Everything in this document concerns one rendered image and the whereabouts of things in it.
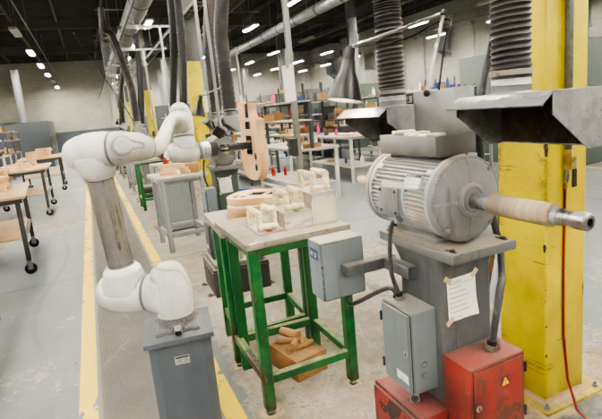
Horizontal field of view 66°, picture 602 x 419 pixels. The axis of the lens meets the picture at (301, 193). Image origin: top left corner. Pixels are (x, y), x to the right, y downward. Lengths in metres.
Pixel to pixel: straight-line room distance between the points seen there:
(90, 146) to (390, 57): 1.14
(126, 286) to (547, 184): 1.88
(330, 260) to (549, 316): 1.36
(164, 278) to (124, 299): 0.19
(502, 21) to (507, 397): 1.06
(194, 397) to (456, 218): 1.31
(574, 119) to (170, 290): 1.51
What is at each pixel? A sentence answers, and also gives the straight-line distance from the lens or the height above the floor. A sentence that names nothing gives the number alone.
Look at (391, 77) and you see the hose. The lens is 1.76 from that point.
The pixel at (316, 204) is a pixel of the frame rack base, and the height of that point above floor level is 1.04.
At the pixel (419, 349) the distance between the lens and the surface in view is 1.52.
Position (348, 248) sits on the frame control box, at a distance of 1.56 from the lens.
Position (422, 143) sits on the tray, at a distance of 1.43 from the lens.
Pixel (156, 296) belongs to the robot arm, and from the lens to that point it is 2.01.
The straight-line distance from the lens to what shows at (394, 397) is 1.66.
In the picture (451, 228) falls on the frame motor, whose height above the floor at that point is 1.18.
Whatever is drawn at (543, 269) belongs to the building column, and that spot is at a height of 0.70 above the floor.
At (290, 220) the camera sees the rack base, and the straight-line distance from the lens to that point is 2.45.
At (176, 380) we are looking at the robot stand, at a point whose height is 0.52.
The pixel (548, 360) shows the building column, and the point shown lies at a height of 0.23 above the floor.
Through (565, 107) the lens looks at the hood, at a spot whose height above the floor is 1.50.
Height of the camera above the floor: 1.56
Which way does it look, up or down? 10 degrees down
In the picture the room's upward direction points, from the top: 5 degrees counter-clockwise
